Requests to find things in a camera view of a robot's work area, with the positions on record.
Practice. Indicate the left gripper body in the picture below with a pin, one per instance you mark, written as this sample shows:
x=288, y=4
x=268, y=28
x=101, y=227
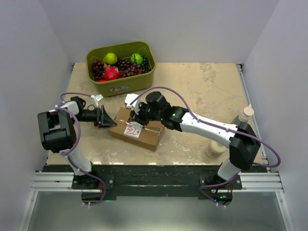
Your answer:
x=98, y=122

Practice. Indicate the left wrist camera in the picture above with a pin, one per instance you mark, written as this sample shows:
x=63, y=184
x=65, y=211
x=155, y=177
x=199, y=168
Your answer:
x=97, y=97

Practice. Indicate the olive green plastic bin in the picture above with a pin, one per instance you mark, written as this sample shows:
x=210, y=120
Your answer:
x=123, y=85

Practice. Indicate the green striped ball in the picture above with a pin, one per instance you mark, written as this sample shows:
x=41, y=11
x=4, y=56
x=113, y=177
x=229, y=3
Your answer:
x=136, y=58

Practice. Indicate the cream lotion pump bottle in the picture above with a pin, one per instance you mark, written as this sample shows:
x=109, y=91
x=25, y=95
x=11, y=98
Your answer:
x=215, y=150

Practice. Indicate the aluminium frame rail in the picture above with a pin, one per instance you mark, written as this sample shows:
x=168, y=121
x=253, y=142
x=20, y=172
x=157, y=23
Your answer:
x=104, y=150

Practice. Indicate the brown cardboard express box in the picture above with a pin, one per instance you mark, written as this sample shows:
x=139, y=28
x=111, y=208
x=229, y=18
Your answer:
x=147, y=137

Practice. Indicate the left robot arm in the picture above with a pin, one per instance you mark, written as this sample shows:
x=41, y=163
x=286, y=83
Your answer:
x=60, y=133

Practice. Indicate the dark red grape bunch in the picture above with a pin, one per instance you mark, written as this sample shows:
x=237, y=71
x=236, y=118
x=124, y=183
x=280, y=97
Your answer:
x=125, y=67

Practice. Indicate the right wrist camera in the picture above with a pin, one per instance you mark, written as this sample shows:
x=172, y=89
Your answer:
x=131, y=100

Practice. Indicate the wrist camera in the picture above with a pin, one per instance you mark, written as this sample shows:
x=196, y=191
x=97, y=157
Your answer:
x=97, y=97
x=131, y=100

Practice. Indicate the yellow-green pear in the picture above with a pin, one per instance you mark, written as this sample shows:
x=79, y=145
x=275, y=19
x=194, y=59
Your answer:
x=110, y=58

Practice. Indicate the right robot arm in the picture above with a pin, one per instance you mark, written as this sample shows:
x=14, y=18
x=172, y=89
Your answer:
x=239, y=139

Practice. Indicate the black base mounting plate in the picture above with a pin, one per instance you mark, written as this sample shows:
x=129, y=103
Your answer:
x=114, y=181

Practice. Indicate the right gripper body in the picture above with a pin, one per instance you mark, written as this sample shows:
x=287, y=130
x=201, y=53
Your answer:
x=144, y=115

